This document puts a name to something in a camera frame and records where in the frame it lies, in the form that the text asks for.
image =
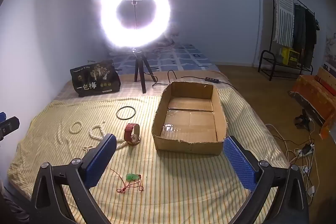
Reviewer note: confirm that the black clothes rack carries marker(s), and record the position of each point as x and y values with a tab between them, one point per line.
265	52

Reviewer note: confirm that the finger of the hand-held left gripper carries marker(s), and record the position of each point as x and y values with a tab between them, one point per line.
10	124

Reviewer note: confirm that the blue patterned blanket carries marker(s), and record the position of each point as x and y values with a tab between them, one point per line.
178	58

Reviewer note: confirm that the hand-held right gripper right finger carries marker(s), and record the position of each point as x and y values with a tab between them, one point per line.
240	163

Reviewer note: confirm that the yellow box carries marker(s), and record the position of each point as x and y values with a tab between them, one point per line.
290	56

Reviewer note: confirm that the dark hanging garment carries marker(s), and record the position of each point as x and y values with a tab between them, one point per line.
311	37
299	29

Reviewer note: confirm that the wall poster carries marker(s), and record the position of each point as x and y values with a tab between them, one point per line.
331	50

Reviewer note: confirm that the white striped towel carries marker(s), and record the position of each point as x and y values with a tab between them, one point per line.
283	19

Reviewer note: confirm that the black bangle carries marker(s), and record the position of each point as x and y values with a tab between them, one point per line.
117	113

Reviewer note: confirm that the orange cloth covered furniture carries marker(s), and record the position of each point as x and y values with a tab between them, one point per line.
309	90

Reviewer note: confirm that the yellow striped cloth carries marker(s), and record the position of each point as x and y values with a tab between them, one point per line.
170	187

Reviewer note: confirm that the black printed snack bag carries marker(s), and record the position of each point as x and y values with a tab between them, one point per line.
94	82

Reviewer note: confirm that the black tripod stand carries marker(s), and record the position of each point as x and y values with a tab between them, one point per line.
141	74

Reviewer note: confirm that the cardboard box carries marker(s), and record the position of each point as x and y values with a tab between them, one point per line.
189	119

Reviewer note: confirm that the white power strip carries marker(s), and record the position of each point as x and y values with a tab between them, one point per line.
305	150

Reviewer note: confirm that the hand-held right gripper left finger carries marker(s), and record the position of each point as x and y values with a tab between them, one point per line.
101	161

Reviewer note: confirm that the black device on floor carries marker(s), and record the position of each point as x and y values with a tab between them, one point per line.
302	119

